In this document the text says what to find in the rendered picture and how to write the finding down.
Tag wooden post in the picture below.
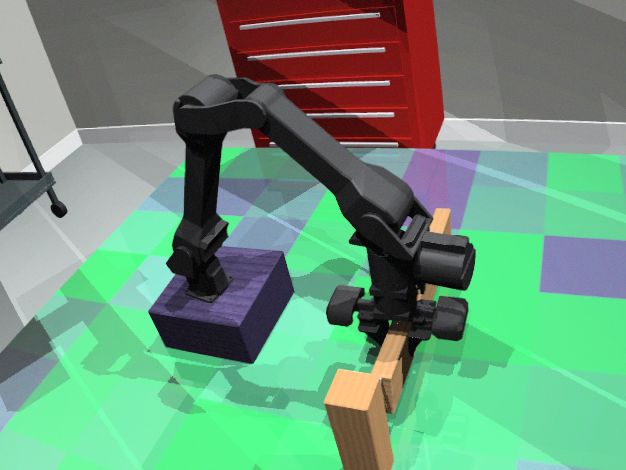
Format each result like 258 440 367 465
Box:
324 369 394 470

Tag tan wooden board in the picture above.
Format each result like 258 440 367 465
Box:
371 208 452 415

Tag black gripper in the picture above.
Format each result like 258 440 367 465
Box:
326 274 469 356

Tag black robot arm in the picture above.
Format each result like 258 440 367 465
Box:
166 74 476 303

